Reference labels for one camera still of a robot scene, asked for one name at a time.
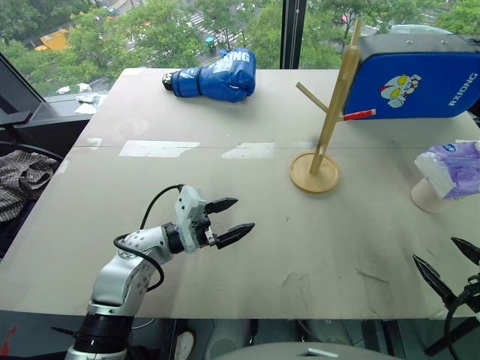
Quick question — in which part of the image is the white paper cup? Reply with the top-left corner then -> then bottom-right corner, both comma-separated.
409,175 -> 448,215

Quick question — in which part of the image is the black window pillar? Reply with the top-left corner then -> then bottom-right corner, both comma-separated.
280,0 -> 307,70

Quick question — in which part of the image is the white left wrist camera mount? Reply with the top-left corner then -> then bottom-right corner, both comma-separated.
173,184 -> 208,254

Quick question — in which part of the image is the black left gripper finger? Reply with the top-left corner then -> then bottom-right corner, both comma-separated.
206,196 -> 239,216
215,222 -> 257,251

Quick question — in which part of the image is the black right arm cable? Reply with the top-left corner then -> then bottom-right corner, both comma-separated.
443,288 -> 480,360

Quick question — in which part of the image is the wooden mug tree stand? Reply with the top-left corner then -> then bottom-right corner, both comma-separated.
289,17 -> 377,194

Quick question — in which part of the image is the white shoe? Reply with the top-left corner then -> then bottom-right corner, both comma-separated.
175,329 -> 196,358

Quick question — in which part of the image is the blue boxing glove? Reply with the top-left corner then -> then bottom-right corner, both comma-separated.
161,47 -> 257,104

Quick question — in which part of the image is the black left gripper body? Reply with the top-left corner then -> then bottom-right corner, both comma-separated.
194,203 -> 219,249

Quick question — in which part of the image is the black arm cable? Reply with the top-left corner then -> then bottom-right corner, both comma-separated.
113,184 -> 185,293
443,288 -> 480,360

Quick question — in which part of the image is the purple tissue pack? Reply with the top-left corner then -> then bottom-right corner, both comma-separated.
413,139 -> 480,200

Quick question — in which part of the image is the blue boxing punch pad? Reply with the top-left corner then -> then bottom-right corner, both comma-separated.
342,32 -> 480,121

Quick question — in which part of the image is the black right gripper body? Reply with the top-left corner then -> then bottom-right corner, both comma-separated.
454,274 -> 480,314

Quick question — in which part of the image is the plaid cloth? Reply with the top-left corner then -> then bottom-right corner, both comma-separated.
0,149 -> 61,223

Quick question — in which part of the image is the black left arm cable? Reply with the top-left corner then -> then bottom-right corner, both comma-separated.
113,184 -> 185,293

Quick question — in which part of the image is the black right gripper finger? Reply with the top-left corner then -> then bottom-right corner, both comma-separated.
412,253 -> 458,310
450,236 -> 480,268

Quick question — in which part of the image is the crumpled white paper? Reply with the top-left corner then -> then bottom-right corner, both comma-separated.
73,92 -> 103,115

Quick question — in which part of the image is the white tape patch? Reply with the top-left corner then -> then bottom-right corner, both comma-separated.
118,139 -> 200,158

